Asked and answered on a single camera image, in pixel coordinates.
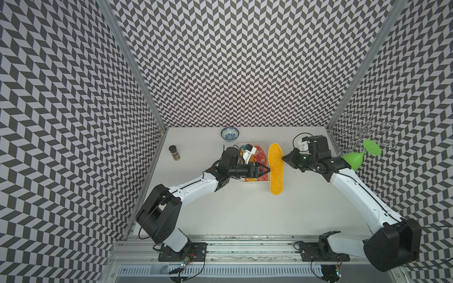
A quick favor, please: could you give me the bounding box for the yellow insole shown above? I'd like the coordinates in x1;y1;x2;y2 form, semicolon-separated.
243;160;257;182
268;143;284;195

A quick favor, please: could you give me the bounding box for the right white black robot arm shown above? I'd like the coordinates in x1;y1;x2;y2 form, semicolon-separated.
281;136;422;272

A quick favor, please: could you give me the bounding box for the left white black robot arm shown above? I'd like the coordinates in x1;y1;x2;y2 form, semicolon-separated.
136;144;271;252

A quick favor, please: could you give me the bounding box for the white storage tray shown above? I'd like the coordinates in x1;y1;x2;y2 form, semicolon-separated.
241;142;270;183

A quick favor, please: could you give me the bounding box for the blue white porcelain bowl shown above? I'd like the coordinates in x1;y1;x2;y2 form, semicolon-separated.
220;127;240;142

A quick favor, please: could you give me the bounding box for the green plastic wine glass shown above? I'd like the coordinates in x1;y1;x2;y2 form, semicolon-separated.
342;140;382;171

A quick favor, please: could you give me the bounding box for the small spice jar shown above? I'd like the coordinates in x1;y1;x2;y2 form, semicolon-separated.
169;145;180;161

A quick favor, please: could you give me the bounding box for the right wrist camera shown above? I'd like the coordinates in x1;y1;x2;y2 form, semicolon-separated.
297;140;310;153

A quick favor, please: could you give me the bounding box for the clear wire rack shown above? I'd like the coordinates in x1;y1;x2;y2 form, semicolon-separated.
334;111;396;155

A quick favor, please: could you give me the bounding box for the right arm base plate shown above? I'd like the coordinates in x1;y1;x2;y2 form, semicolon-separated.
293;231;350;262

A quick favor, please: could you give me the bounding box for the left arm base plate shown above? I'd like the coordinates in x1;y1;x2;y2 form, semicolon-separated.
158;242;208;262

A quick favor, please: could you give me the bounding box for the aluminium front rail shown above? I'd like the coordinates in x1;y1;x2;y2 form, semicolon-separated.
105;235;404;266

